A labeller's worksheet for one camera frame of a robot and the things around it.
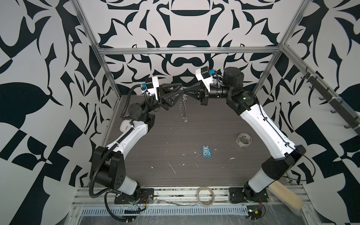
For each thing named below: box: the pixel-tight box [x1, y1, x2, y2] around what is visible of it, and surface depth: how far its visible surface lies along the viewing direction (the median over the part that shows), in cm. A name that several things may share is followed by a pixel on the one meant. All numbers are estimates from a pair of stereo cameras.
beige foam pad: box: [266, 180, 303, 216], surface depth 74 cm
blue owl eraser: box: [201, 145, 212, 159], surface depth 91 cm
